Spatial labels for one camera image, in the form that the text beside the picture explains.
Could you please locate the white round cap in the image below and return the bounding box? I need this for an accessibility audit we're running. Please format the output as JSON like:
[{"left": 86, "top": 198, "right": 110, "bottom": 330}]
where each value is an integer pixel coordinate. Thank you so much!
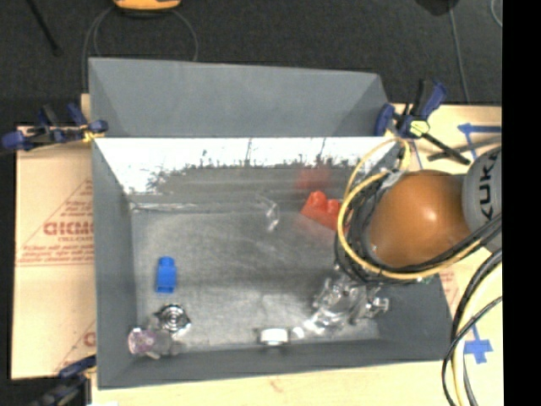
[{"left": 257, "top": 327, "right": 292, "bottom": 347}]

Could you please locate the red toy block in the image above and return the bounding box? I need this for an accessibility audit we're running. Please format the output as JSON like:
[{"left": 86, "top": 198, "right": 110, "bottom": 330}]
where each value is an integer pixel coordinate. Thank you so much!
[{"left": 299, "top": 189, "right": 352, "bottom": 233}]

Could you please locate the grey metal bin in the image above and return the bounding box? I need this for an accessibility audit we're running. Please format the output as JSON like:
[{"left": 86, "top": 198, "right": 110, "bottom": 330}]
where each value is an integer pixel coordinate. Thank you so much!
[{"left": 87, "top": 57, "right": 456, "bottom": 388}]

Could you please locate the clear glass object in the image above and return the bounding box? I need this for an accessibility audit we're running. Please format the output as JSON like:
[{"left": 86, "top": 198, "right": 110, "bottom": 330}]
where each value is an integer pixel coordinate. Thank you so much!
[{"left": 254, "top": 194, "right": 282, "bottom": 233}]

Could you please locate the silver round metal object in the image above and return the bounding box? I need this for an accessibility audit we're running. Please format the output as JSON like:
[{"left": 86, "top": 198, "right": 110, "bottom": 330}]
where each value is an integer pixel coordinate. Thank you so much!
[{"left": 153, "top": 303, "right": 193, "bottom": 334}]

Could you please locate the blue toy block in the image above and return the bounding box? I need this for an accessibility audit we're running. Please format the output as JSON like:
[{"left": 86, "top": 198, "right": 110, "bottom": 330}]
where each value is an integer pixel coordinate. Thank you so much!
[{"left": 154, "top": 255, "right": 178, "bottom": 294}]

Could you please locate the clear purple round object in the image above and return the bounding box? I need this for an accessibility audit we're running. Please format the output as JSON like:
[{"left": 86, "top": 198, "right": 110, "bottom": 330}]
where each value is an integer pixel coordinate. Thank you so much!
[{"left": 127, "top": 326, "right": 159, "bottom": 355}]

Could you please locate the brown cardboard board red print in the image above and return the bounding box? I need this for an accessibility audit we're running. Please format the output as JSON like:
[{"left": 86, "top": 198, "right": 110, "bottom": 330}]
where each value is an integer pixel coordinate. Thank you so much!
[{"left": 9, "top": 93, "right": 99, "bottom": 381}]

